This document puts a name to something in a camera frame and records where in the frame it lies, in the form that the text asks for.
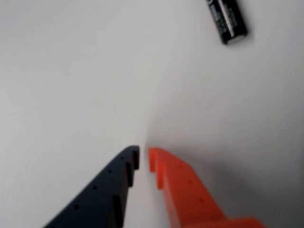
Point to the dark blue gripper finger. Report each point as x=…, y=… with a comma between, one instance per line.
x=104, y=190

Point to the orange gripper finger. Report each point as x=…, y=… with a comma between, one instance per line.
x=187, y=194

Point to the black cylindrical battery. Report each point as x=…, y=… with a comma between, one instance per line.
x=228, y=19

